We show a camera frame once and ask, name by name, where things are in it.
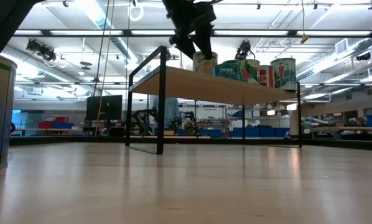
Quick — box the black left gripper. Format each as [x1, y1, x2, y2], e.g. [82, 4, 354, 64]
[161, 0, 218, 60]

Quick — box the oranges label can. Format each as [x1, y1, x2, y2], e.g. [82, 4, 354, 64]
[192, 51, 219, 75]

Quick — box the teal tuna fish can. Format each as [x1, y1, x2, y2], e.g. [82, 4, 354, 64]
[212, 63, 241, 82]

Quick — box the watermelon label can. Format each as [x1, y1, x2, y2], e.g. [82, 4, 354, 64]
[228, 58, 261, 85]

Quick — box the red tomatoes label can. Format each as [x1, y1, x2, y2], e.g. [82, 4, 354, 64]
[259, 64, 276, 88]

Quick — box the teal white label can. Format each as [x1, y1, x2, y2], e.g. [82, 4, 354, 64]
[270, 57, 298, 92]

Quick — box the person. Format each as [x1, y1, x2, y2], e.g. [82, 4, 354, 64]
[151, 96, 180, 131]

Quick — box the white ceiling air vent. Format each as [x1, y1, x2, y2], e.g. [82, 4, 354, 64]
[335, 38, 350, 55]

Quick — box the black ceiling-mounted device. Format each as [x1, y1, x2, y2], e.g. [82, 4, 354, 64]
[26, 39, 58, 62]
[355, 52, 372, 62]

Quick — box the red storage bin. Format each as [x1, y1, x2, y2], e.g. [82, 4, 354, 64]
[38, 116, 70, 129]

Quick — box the background wooden table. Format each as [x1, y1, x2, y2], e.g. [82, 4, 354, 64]
[300, 126, 372, 133]

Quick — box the wooden shelf with black frame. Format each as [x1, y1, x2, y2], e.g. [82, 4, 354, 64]
[125, 45, 302, 156]

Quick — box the black hanging camera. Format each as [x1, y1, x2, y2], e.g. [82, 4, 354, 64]
[235, 39, 256, 62]

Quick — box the white cable ring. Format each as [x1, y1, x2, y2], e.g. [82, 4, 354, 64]
[128, 2, 144, 22]

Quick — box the black overhead frame beam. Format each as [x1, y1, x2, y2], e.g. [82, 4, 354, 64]
[13, 29, 372, 39]

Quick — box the black hanging cable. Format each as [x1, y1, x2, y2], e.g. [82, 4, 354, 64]
[92, 0, 111, 97]

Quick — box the yellow hanging cord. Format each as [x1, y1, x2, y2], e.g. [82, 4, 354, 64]
[300, 0, 310, 45]

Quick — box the black metal table frame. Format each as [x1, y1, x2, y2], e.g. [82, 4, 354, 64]
[9, 136, 372, 147]

